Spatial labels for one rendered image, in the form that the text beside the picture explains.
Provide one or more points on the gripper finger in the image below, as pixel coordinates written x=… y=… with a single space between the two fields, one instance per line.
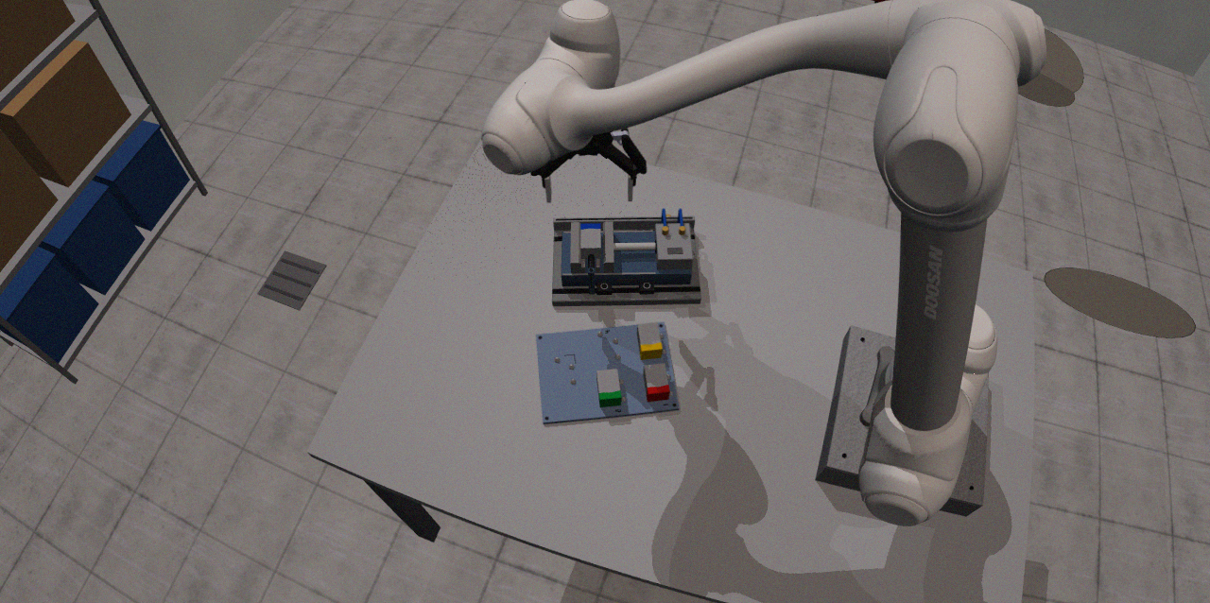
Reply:
x=632 y=165
x=549 y=168

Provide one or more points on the grey metal blank with green end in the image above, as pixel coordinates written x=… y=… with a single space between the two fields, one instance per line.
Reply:
x=608 y=388

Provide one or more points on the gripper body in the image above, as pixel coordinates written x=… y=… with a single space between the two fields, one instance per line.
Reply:
x=607 y=139

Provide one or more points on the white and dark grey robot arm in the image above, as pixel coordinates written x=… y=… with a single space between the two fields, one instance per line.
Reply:
x=942 y=138

